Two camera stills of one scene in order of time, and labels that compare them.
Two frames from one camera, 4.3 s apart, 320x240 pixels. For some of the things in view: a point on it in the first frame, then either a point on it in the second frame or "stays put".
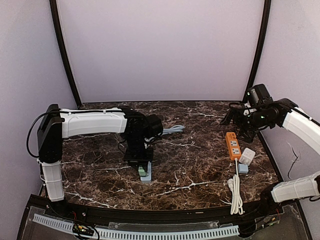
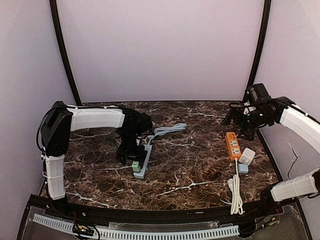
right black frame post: x=262 y=46 stays put
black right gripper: x=238 y=117 stays put
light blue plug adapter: x=243 y=168 stays put
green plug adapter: x=141 y=171 -> x=135 y=166
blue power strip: x=147 y=179 -> x=141 y=174
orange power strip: x=233 y=145 stays put
